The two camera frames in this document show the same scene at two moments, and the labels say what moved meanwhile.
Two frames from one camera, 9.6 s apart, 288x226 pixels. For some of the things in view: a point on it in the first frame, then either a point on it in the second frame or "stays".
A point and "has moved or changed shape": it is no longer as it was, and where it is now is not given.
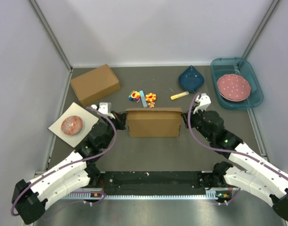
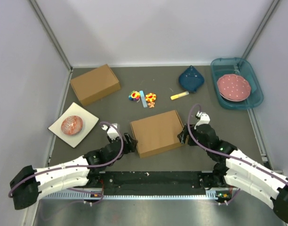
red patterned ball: (72, 125) stays
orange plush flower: (150, 97) stays
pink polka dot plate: (233, 87) stays
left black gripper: (120, 120) -> (130, 146)
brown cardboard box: (154, 122) has moved or changed shape
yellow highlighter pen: (179, 95) stays
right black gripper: (184, 116) -> (182, 135)
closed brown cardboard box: (94, 84) stays
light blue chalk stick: (143, 99) stays
